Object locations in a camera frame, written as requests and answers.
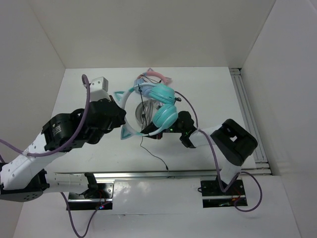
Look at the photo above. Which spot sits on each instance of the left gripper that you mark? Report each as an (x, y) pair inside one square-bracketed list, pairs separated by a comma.
[(119, 120)]

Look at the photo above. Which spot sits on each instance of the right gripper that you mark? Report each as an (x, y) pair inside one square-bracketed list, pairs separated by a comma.
[(150, 128)]

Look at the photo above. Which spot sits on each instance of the teal cat-ear headphones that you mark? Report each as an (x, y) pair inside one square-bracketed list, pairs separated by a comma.
[(161, 100)]

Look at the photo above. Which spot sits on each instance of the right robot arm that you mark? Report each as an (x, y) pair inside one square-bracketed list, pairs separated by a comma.
[(233, 141)]

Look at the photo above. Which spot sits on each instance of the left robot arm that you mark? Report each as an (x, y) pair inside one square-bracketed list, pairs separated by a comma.
[(25, 178)]

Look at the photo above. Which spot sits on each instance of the grey white headphones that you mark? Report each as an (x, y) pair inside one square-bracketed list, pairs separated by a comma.
[(145, 112)]

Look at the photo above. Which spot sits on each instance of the pink blue cat-ear headphones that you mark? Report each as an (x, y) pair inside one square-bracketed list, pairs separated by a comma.
[(155, 77)]

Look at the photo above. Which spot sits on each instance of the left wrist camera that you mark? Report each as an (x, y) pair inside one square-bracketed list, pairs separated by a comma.
[(99, 84)]

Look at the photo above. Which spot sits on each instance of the aluminium front rail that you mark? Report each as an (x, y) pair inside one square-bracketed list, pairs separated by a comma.
[(156, 174)]

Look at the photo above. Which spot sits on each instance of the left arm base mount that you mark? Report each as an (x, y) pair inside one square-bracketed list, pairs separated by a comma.
[(102, 199)]

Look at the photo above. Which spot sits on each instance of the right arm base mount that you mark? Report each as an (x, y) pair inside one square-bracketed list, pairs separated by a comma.
[(213, 197)]

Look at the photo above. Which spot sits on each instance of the aluminium side rail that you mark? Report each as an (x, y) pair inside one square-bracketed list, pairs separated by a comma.
[(262, 164)]

